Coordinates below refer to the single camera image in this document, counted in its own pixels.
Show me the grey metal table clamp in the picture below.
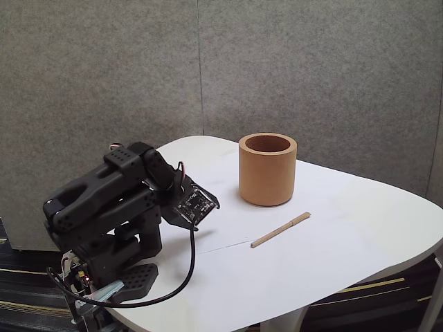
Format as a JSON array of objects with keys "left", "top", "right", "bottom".
[{"left": 69, "top": 280, "right": 125, "bottom": 326}]

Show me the bare camera circuit board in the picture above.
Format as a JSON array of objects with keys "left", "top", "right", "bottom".
[{"left": 176, "top": 181, "right": 221, "bottom": 224}]

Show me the tan wooden pen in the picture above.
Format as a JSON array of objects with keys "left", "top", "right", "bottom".
[{"left": 250, "top": 212, "right": 311, "bottom": 248}]

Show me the black camera cable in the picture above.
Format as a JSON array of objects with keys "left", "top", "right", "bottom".
[{"left": 46, "top": 221, "right": 197, "bottom": 308}]

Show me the white table leg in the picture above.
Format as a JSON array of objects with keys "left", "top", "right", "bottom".
[
  {"left": 419, "top": 252, "right": 443, "bottom": 332},
  {"left": 259, "top": 304, "right": 309, "bottom": 332}
]

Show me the brown cylindrical pen holder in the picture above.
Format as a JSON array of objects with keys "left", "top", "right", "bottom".
[{"left": 238, "top": 132, "right": 298, "bottom": 208}]

